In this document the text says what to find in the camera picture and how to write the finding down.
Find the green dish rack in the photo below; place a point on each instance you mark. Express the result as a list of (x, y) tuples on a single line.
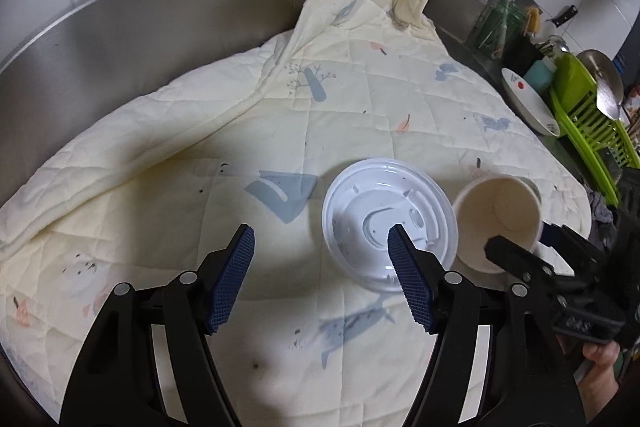
[(585, 117)]

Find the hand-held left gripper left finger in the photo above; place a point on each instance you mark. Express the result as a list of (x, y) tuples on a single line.
[(232, 277)]

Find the steel ladle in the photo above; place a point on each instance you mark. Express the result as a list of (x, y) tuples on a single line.
[(607, 82)]

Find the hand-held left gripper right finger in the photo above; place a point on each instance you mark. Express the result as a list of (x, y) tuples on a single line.
[(412, 279)]

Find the white plastic lid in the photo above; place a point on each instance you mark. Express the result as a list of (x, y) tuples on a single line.
[(360, 207)]

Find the grey rag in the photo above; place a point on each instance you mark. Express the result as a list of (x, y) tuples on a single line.
[(602, 207)]

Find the person's right hand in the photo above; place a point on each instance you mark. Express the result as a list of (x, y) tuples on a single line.
[(600, 382)]

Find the yellow brush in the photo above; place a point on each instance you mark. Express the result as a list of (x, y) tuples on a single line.
[(533, 21)]

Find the white plate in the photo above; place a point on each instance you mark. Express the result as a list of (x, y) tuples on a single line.
[(530, 104)]

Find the cream quilted printed blanket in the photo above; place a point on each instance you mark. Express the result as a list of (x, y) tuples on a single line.
[(200, 132)]

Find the white paper cup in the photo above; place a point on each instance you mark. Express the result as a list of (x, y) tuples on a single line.
[(500, 212)]

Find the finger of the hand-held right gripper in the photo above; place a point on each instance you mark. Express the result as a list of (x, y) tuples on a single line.
[(515, 254), (550, 233)]

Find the black container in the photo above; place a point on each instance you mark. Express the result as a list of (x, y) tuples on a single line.
[(520, 52)]

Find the green utensil holder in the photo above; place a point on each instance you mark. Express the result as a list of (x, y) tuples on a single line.
[(497, 27)]

